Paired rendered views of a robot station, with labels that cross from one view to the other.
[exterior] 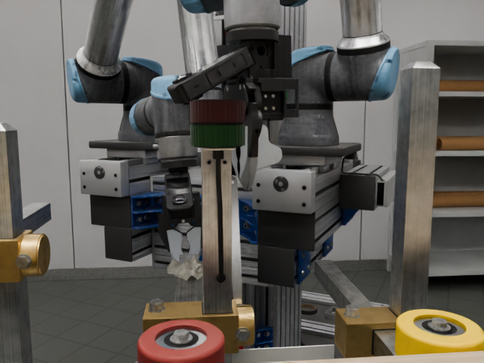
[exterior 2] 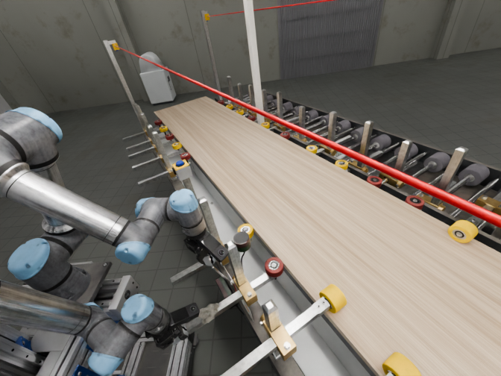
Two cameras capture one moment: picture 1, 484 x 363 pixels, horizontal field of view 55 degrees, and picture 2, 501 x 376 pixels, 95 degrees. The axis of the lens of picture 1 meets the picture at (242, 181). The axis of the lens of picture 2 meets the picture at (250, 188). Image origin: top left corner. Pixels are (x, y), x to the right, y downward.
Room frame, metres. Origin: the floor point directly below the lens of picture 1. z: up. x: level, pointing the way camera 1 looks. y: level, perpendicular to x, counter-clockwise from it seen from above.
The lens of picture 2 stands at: (0.63, 0.57, 1.79)
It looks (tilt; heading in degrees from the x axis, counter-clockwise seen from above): 38 degrees down; 251
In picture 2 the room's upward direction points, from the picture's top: 10 degrees counter-clockwise
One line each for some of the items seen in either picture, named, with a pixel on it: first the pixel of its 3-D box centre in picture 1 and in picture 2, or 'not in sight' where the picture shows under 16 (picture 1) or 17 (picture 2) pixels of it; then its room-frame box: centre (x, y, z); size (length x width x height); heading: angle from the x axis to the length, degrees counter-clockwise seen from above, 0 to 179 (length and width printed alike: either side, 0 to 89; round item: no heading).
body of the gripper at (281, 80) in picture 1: (258, 78); (198, 239); (0.65, -0.02, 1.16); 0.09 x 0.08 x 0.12; 116
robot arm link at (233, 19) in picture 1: (251, 18); (192, 225); (0.65, -0.01, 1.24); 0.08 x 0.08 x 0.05
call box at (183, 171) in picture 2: not in sight; (183, 170); (0.61, -0.48, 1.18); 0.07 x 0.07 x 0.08; 6
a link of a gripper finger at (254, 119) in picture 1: (249, 123); not in sight; (0.62, -0.01, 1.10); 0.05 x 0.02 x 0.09; 26
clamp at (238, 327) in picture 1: (199, 328); (244, 287); (0.55, 0.05, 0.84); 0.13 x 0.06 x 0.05; 96
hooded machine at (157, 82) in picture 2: not in sight; (156, 78); (0.25, -6.46, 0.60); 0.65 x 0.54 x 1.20; 155
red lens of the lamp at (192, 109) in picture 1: (217, 111); (241, 239); (0.51, 0.03, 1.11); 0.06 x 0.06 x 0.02
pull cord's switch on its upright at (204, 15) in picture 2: not in sight; (215, 64); (-0.29, -2.63, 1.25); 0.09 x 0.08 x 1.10; 96
